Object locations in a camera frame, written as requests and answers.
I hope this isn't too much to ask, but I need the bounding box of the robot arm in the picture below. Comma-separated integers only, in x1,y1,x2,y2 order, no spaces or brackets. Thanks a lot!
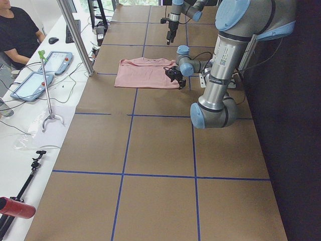
164,0,297,129
160,0,221,45

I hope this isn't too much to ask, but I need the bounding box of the red cylinder bottle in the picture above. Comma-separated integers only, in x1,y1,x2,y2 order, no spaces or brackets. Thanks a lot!
1,197,36,219

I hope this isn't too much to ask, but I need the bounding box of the green handled grabber tool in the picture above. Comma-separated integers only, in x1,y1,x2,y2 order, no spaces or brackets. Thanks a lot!
38,50,65,133

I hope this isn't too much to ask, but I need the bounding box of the seated person black shirt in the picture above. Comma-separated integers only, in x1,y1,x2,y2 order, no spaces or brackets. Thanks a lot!
1,1,46,70

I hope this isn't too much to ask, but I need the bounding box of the teach pendant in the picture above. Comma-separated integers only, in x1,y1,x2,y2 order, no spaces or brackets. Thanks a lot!
38,50,73,76
10,72,46,101

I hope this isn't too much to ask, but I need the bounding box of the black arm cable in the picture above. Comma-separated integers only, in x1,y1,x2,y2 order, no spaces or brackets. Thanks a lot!
163,51,216,73
164,0,201,26

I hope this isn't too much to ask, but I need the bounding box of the black computer mouse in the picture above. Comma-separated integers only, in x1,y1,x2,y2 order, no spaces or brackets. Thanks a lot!
48,37,59,45

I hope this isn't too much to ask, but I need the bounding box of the black keyboard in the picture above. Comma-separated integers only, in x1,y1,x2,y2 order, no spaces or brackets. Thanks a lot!
65,19,82,44

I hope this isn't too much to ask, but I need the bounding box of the pink Snoopy t-shirt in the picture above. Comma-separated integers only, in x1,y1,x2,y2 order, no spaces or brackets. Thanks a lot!
114,57,179,89

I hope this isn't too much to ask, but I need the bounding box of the aluminium frame post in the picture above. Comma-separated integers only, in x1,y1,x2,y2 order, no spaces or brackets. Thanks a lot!
57,0,94,76

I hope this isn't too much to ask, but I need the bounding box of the upper teach pendant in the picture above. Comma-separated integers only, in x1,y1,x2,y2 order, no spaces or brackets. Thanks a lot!
38,50,73,76

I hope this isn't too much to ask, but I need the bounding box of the lower teach pendant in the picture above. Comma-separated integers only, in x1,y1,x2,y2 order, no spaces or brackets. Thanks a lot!
10,72,46,101

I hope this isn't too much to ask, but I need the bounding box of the black selfie stick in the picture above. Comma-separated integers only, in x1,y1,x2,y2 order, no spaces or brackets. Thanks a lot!
1,150,47,240

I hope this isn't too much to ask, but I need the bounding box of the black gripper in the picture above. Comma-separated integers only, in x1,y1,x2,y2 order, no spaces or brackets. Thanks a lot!
160,18,179,45
163,66,186,89

